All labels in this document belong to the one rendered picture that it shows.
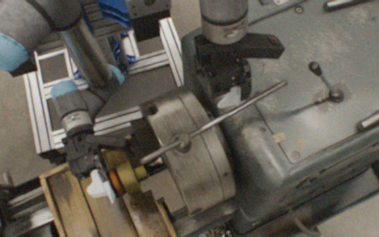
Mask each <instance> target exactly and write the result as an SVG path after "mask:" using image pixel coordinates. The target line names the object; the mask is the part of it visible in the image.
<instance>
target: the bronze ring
mask: <svg viewBox="0 0 379 237"><path fill-rule="evenodd" d="M115 167H116V168H115V169H114V168H112V169H109V171H106V175H107V179H109V182H110V184H111V187H112V189H113V192H114V194H115V195H116V197H117V198H120V197H122V196H125V194H126V193H127V194H129V195H130V194H133V193H134V192H136V191H138V190H140V191H142V189H141V186H140V184H139V182H141V181H142V180H145V179H147V178H149V176H148V174H147V172H146V170H145V167H144V165H141V166H139V167H137V168H135V169H132V166H131V164H130V162H129V160H128V159H127V158H126V160H125V161H123V162H121V163H117V164H116V165H115Z"/></svg>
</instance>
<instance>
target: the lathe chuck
mask: <svg viewBox="0 0 379 237"><path fill-rule="evenodd" d="M151 106H152V107H154V106H155V108H156V110H157V114H155V115H148V116H147V120H148V122H149V123H150V127H151V129H152V131H153V134H154V136H155V139H156V141H157V144H158V147H159V148H160V149H161V148H163V147H164V146H165V145H167V144H170V143H172V142H174V141H175V140H176V139H177V138H179V136H180V134H181V133H182V132H187V133H190V132H193V131H194V130H197V127H196V125H195V123H194V121H193V119H192V117H191V115H190V114H189V113H188V111H187V109H186V108H185V106H184V104H183V103H182V101H181V99H179V97H178V96H177V95H176V93H175V92H174V91H172V90H170V91H167V92H164V93H162V94H161V95H158V96H157V97H154V98H152V99H150V100H147V101H144V102H143V103H140V104H139V106H138V107H139V109H140V111H141V115H142V117H145V114H144V112H143V111H144V110H146V109H147V108H148V107H151ZM189 142H190V147H189V148H188V150H186V151H178V150H177V149H176V148H174V149H171V150H170V151H167V152H165V153H163V157H164V160H165V162H166V165H165V166H164V169H165V170H166V169H168V170H169V171H170V173H171V175H172V177H173V179H174V181H175V183H176V186H177V189H178V191H179V192H180V193H181V195H182V198H183V200H184V202H185V204H186V206H187V208H188V209H186V212H187V213H188V215H190V216H194V215H196V214H198V213H200V212H202V211H204V210H206V209H208V208H209V207H212V206H214V205H216V204H218V203H220V202H222V201H223V199H224V195H223V191H222V185H221V183H220V181H219V179H218V175H217V172H216V169H215V166H214V163H213V160H212V159H211V155H209V152H208V150H207V148H206V145H205V143H204V141H203V139H202V137H201V134H198V135H196V136H195V137H194V138H192V139H191V140H190V141H189ZM198 207H199V208H200V210H198V211H196V212H194V210H196V209H198ZM189 212H190V213H192V212H194V213H192V214H190V213H189Z"/></svg>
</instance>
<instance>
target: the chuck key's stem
mask: <svg viewBox="0 0 379 237"><path fill-rule="evenodd" d="M190 139H191V136H190V134H188V133H187V132H182V133H181V134H180V136H179V141H180V142H181V143H182V144H180V147H181V148H183V147H186V146H187V144H188V142H189V141H190Z"/></svg>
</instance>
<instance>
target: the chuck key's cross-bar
mask: <svg viewBox="0 0 379 237"><path fill-rule="evenodd" d="M286 84H288V81H287V80H286V79H284V80H282V81H280V82H278V83H277V84H275V85H274V86H273V87H270V88H268V89H267V90H265V91H263V92H261V93H258V94H257V95H256V96H255V97H253V98H251V99H248V100H247V101H245V102H244V103H242V104H241V105H240V106H239V107H235V108H233V109H232V110H229V111H228V112H226V113H224V114H223V115H220V116H219V117H218V118H216V119H214V120H212V121H210V122H208V123H207V124H205V125H203V126H202V127H201V128H198V129H197V130H194V131H193V132H190V133H188V134H190V136H191V139H192V138H194V137H195V136H196V135H198V134H201V133H203V132H204V131H206V130H208V129H210V128H212V127H214V126H215V125H216V124H218V123H220V122H222V121H224V120H226V119H228V118H229V117H232V115H234V114H236V113H238V112H239V111H242V110H244V109H245V108H247V107H248V106H250V105H252V104H254V103H255V102H257V101H258V100H260V99H263V98H264V97H266V96H268V94H270V93H273V92H275V91H276V90H278V89H280V88H283V87H284V86H286ZM180 144H182V143H181V142H180V141H179V139H177V140H175V141H174V142H172V143H170V144H167V145H165V146H164V147H163V148H161V149H158V150H156V151H154V152H153V153H151V154H149V155H146V156H145V157H144V158H143V159H140V161H141V163H142V164H144V163H146V162H148V161H151V160H153V159H154V158H156V157H157V156H159V155H162V154H163V153H165V152H167V151H170V150H171V149H174V148H175V147H177V145H180Z"/></svg>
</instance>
